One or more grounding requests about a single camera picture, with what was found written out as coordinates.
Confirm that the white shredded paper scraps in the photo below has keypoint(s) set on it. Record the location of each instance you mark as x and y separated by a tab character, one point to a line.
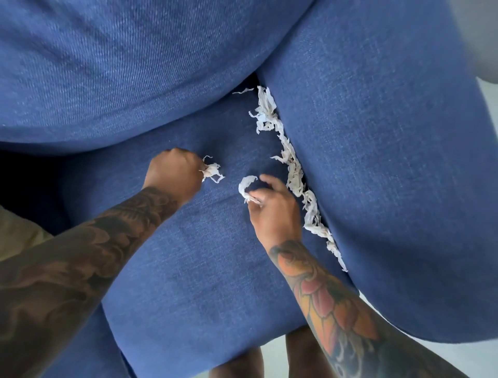
268	113

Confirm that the person's left leg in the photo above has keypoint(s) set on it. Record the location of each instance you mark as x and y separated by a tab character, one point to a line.
237	366

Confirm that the person's right hand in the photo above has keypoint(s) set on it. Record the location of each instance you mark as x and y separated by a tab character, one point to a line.
276	218

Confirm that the person's right forearm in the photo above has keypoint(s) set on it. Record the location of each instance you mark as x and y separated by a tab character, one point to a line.
342	319

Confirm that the person's left forearm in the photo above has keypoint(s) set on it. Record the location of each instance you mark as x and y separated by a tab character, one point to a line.
70	280

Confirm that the person's left hand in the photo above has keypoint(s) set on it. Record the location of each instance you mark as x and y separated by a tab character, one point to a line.
175	175

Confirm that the blue sofa back cushion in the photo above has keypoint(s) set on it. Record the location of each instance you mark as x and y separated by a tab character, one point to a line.
136	66

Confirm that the person's right leg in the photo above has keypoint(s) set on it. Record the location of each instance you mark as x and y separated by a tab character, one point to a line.
303	350

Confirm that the blue fabric sofa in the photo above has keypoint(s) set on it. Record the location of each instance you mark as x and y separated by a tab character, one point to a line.
389	194

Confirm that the person's leg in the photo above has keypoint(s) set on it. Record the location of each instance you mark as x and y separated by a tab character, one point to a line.
237	366
303	350

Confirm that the grey shell chair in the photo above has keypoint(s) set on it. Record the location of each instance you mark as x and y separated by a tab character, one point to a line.
478	35

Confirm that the yellow throw pillow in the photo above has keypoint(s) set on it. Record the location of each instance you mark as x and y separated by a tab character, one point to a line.
19	237

